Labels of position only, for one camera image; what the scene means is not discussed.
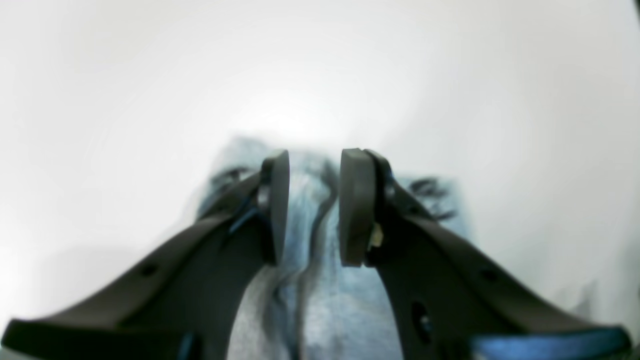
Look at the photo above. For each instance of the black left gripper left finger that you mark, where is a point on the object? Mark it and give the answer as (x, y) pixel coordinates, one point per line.
(179, 302)

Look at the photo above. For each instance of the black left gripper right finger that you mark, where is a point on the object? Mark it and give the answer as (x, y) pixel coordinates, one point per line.
(450, 301)

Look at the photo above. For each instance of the grey T-shirt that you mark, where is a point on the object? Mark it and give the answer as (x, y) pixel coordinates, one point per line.
(310, 307)

